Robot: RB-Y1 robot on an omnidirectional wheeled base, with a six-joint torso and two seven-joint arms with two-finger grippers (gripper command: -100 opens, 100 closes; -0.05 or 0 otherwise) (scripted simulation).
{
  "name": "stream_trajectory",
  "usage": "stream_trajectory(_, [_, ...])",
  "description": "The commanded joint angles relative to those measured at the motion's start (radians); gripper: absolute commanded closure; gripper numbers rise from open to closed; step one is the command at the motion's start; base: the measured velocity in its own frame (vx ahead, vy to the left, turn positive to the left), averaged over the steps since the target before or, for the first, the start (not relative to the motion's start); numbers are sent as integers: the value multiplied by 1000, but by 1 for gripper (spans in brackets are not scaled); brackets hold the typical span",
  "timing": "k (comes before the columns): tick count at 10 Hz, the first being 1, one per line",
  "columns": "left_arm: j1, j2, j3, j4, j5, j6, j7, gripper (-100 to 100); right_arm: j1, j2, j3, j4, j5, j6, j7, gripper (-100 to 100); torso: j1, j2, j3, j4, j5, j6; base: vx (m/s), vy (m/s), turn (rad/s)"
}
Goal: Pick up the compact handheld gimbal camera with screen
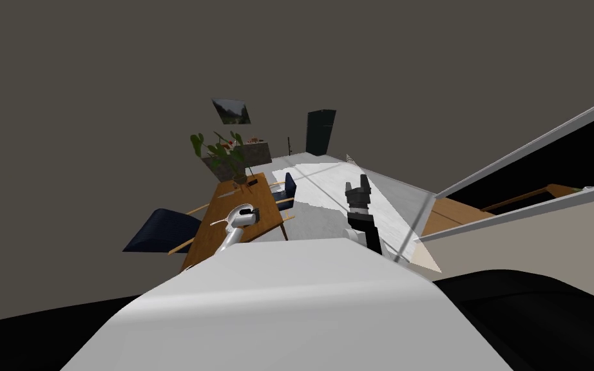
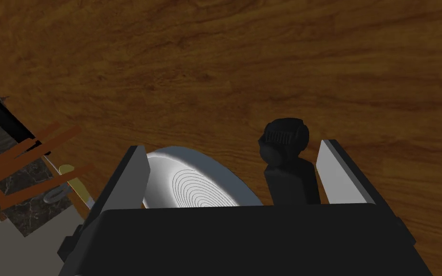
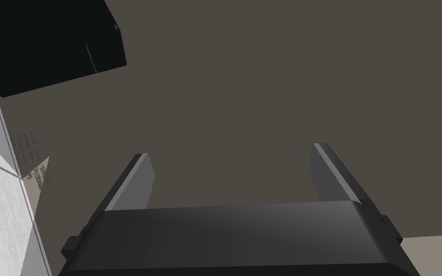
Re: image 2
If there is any white ringed plate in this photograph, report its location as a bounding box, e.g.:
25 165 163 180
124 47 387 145
142 146 264 209

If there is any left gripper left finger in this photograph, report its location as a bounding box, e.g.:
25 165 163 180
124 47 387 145
90 145 151 221

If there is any brown wooden table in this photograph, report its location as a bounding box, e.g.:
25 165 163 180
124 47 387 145
0 0 442 276

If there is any orange wooden chair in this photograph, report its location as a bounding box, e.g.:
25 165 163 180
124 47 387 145
0 122 96 215

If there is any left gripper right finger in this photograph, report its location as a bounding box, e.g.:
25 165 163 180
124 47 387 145
315 139 394 219

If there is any black pepper mill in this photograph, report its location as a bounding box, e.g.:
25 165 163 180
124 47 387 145
258 118 321 207

